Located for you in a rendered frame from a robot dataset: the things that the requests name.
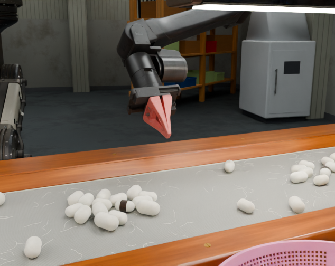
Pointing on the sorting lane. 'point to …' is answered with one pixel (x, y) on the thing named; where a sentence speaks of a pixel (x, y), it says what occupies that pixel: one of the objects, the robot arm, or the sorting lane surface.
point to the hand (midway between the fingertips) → (167, 133)
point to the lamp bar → (260, 3)
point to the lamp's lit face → (270, 9)
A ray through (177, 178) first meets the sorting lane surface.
